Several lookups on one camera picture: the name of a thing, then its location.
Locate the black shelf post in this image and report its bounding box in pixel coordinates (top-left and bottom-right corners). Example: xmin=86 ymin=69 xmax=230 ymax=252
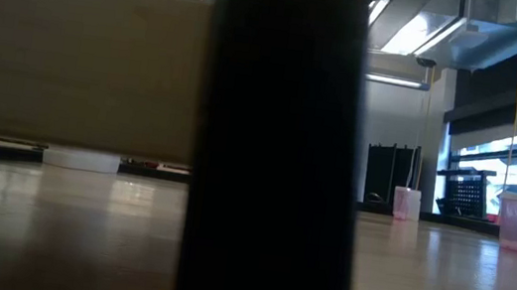
xmin=174 ymin=0 xmax=393 ymax=290

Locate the black dome camera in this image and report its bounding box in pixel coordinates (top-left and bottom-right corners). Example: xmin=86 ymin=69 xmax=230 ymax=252
xmin=414 ymin=56 xmax=439 ymax=71

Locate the white hexagonal plant pot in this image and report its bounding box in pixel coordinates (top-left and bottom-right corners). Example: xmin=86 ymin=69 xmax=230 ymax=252
xmin=41 ymin=143 xmax=123 ymax=177

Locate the black perforated cart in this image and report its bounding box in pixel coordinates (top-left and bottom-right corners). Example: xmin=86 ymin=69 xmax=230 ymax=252
xmin=431 ymin=163 xmax=498 ymax=222

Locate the fluorescent tube light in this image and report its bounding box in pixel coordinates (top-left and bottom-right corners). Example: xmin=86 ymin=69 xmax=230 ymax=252
xmin=364 ymin=72 xmax=432 ymax=92

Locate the pink medicine bottle white cap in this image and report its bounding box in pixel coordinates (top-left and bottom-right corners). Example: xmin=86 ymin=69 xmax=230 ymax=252
xmin=492 ymin=190 xmax=517 ymax=252
xmin=390 ymin=185 xmax=412 ymax=222

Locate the black cabinet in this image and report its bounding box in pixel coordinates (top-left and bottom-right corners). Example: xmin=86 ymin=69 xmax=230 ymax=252
xmin=361 ymin=139 xmax=424 ymax=211

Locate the brown cardboard box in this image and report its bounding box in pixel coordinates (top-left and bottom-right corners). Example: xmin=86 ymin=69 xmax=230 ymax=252
xmin=0 ymin=0 xmax=216 ymax=167

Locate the clear medicine bottle white cap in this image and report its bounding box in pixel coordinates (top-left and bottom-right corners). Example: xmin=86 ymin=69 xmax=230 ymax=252
xmin=404 ymin=188 xmax=424 ymax=223

